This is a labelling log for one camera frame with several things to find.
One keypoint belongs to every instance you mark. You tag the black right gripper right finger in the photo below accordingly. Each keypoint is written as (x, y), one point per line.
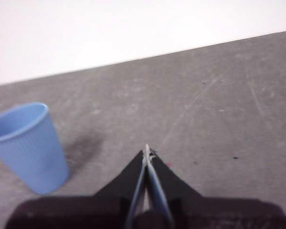
(169, 181)

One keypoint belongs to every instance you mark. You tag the blue ribbed plastic cup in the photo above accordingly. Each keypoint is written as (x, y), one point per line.
(35, 155)

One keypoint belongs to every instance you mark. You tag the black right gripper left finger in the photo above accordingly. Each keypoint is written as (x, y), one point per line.
(124, 181)

